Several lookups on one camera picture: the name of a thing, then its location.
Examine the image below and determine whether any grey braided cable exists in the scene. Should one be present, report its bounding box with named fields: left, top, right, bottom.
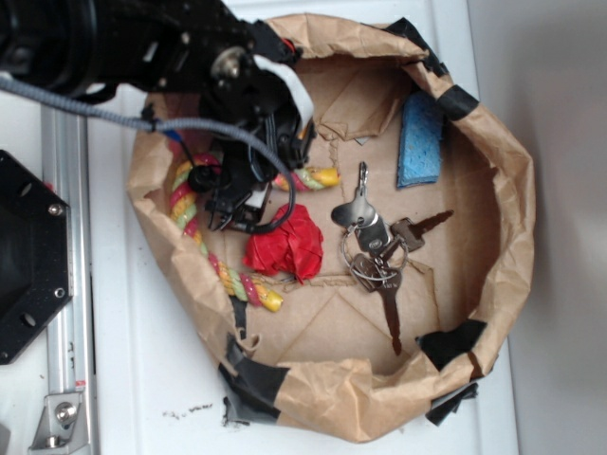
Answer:
left=0, top=75, right=297, bottom=235

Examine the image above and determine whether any aluminium extrusion rail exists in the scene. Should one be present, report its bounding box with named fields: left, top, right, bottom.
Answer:
left=28, top=104, right=101, bottom=455

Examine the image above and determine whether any brown paper bag tray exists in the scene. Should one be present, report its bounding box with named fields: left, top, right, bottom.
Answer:
left=127, top=14, right=536, bottom=443

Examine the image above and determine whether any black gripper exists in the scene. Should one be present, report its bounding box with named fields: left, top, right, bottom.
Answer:
left=187, top=19, right=315, bottom=234

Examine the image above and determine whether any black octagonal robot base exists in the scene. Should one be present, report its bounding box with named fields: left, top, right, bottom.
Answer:
left=1, top=150, right=70, bottom=365

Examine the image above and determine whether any multicolored braided rope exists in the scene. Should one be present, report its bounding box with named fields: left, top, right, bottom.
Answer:
left=168, top=152, right=341, bottom=314

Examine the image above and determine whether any red crumpled cloth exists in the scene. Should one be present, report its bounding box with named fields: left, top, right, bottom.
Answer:
left=242, top=204, right=323, bottom=283

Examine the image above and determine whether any metal corner bracket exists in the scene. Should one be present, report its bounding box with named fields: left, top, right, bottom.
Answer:
left=28, top=392, right=88, bottom=454

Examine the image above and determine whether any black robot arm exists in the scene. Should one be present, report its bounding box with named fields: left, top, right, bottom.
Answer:
left=1, top=1, right=315, bottom=234

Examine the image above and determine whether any bunch of metal keys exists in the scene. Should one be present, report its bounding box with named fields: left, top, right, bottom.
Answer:
left=331, top=162, right=454, bottom=355

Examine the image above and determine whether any blue sponge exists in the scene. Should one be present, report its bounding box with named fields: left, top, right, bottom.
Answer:
left=396, top=91, right=444, bottom=189

